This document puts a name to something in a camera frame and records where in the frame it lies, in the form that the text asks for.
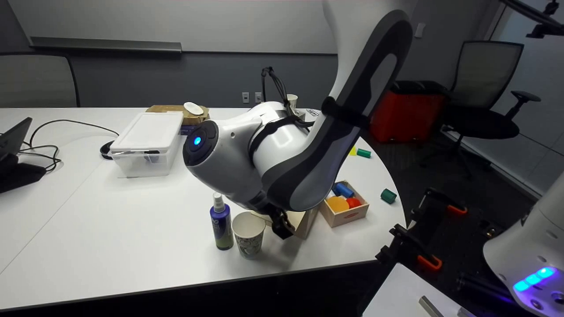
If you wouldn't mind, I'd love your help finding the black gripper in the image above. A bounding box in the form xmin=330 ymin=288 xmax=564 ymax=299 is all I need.
xmin=256 ymin=199 xmax=296 ymax=241

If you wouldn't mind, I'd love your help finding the beige tape roll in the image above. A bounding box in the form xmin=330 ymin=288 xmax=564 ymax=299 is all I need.
xmin=180 ymin=100 xmax=208 ymax=125

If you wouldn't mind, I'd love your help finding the blue bottle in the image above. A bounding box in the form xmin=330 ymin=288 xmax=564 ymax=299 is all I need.
xmin=208 ymin=193 xmax=236 ymax=251

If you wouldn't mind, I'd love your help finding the white paper cup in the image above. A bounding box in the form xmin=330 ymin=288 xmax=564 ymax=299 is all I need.
xmin=231 ymin=209 xmax=270 ymax=258

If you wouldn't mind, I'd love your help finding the small black adapter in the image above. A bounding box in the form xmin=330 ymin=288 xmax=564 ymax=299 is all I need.
xmin=99 ymin=139 xmax=116 ymax=162

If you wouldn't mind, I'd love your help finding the blue wooden cylinder block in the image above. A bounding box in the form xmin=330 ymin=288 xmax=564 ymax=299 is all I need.
xmin=332 ymin=181 xmax=356 ymax=199

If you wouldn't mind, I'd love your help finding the open wooden tray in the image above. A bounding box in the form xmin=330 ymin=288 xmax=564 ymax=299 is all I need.
xmin=317 ymin=179 xmax=372 ymax=228

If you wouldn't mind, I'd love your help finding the yellow orange wooden block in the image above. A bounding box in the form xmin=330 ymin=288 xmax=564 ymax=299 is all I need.
xmin=326 ymin=195 xmax=351 ymax=214

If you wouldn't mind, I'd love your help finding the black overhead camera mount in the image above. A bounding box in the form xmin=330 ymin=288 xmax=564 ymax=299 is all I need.
xmin=499 ymin=0 xmax=564 ymax=40

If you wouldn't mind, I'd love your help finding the small metal cylinder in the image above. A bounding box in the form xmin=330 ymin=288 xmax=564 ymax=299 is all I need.
xmin=416 ymin=294 xmax=446 ymax=317

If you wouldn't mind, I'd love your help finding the black clamp with orange handle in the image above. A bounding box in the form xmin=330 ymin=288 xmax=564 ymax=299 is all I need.
xmin=409 ymin=186 xmax=471 ymax=237
xmin=374 ymin=221 xmax=446 ymax=274

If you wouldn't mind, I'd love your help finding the black mesh office chair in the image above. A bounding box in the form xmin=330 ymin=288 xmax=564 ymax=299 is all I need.
xmin=439 ymin=38 xmax=543 ymax=179

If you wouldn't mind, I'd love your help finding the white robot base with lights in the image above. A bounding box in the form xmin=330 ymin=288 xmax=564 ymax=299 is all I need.
xmin=481 ymin=170 xmax=564 ymax=317

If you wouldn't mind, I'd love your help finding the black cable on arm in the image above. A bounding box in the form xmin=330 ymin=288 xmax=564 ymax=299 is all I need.
xmin=259 ymin=65 xmax=317 ymax=133

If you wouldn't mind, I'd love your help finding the red bin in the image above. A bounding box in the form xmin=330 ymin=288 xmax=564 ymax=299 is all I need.
xmin=369 ymin=79 xmax=451 ymax=146

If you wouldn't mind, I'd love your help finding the wall whiteboard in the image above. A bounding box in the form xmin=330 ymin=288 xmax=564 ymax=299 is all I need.
xmin=7 ymin=0 xmax=340 ymax=54

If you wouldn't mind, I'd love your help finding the clear plastic storage container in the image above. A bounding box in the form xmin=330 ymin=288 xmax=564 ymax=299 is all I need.
xmin=109 ymin=109 xmax=185 ymax=179

